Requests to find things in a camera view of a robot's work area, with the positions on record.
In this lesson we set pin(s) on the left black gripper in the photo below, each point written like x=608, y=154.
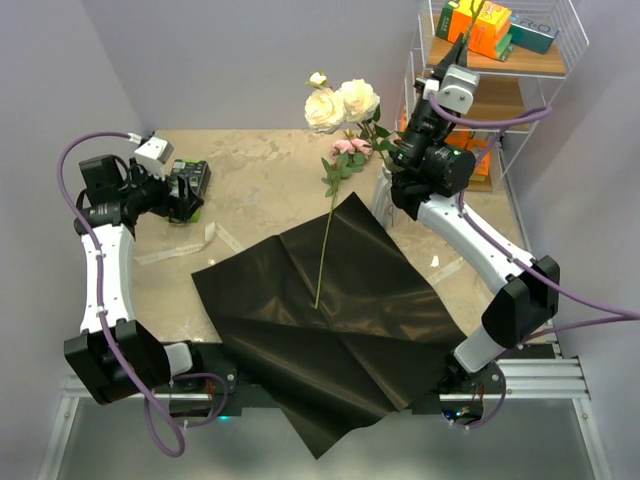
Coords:
x=183, y=206

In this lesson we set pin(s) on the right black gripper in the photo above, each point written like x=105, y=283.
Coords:
x=456, y=56

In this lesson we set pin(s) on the beige printed ribbon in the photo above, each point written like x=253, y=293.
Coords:
x=212, y=231

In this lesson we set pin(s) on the white rose stem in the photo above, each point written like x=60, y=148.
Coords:
x=355, y=108

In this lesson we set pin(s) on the black wrapping paper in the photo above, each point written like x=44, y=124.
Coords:
x=333, y=321

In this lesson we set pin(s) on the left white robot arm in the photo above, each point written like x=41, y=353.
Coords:
x=112, y=343

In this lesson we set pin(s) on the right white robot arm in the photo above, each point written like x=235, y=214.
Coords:
x=428, y=186

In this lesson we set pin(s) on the white ribbed ceramic vase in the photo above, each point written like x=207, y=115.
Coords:
x=382, y=207

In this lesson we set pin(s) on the black green product box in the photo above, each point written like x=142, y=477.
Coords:
x=198, y=175

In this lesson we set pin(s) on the orange box top shelf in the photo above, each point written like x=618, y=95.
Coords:
x=490, y=36

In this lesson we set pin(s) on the teal box top shelf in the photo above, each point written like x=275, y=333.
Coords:
x=532, y=33

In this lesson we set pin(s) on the orange packet bottom shelf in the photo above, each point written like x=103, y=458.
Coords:
x=483, y=159

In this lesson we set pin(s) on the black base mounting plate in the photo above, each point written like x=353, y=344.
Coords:
x=220, y=385

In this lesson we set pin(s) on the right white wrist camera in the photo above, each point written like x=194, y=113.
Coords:
x=454, y=89

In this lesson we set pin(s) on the white wire wooden shelf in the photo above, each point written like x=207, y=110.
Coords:
x=524, y=81

